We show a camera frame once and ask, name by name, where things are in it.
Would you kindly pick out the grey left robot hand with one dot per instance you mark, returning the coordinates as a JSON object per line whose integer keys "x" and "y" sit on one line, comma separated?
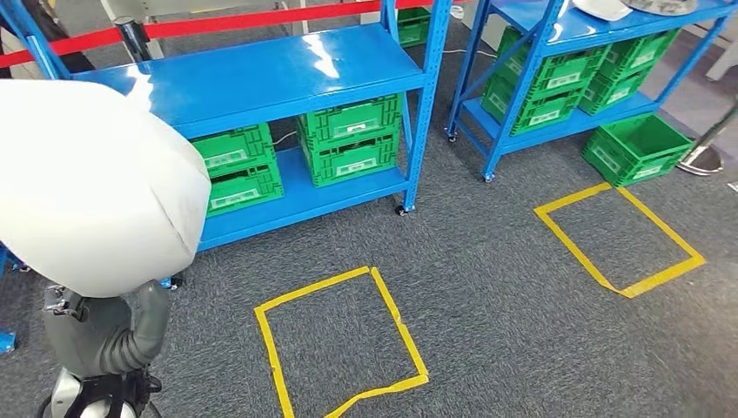
{"x": 92, "y": 334}

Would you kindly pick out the white curved plastic part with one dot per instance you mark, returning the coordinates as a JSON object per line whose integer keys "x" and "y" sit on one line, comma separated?
{"x": 98, "y": 184}
{"x": 602, "y": 8}

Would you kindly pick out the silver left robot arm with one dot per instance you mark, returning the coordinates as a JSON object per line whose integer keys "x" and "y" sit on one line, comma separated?
{"x": 60, "y": 398}

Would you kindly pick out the yellow floor tape rectangle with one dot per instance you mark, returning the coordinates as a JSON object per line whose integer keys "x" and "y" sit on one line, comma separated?
{"x": 663, "y": 278}
{"x": 311, "y": 289}

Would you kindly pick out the red barrier belt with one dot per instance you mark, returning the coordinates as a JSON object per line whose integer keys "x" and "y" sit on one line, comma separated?
{"x": 57, "y": 43}
{"x": 259, "y": 16}

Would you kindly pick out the white desk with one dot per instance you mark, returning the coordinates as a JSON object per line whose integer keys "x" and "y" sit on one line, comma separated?
{"x": 173, "y": 6}

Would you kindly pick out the silver wheel hubcap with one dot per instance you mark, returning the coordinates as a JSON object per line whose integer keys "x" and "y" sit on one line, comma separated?
{"x": 663, "y": 6}

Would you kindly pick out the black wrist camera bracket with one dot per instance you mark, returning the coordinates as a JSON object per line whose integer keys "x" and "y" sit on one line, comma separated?
{"x": 109, "y": 392}

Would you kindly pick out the black stanchion post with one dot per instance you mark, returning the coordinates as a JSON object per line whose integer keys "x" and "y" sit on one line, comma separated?
{"x": 132, "y": 40}

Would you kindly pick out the chrome stanchion post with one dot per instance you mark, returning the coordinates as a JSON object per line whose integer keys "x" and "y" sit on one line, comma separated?
{"x": 700, "y": 158}

